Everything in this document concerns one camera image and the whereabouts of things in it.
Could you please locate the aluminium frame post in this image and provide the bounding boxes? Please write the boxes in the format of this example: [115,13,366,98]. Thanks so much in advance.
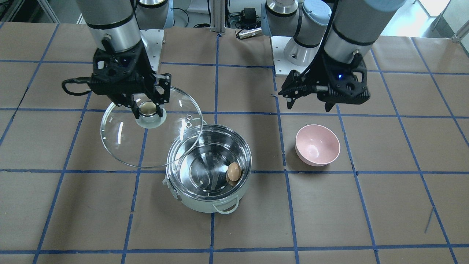
[208,0,228,35]

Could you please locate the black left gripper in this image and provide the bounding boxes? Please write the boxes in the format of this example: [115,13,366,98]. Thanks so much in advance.
[278,50,370,113]

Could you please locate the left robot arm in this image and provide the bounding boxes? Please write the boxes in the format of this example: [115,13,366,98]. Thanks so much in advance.
[261,0,405,112]

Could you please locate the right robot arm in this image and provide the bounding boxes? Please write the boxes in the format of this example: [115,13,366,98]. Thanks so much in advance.
[76,0,171,119]

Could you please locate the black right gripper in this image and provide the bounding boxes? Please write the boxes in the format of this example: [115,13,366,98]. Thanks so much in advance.
[88,38,171,119]

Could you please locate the glass pot lid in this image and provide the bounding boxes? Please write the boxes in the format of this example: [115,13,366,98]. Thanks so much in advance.
[99,87,204,168]

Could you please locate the light green steel pot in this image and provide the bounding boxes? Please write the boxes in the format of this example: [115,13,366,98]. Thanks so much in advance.
[162,120,252,215]

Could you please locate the pink bowl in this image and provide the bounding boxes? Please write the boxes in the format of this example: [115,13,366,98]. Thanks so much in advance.
[295,125,341,167]

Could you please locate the black adapter behind post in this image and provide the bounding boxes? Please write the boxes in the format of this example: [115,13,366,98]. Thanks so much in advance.
[241,7,257,23]

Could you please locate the brown egg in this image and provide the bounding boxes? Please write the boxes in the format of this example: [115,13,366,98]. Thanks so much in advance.
[226,162,242,182]

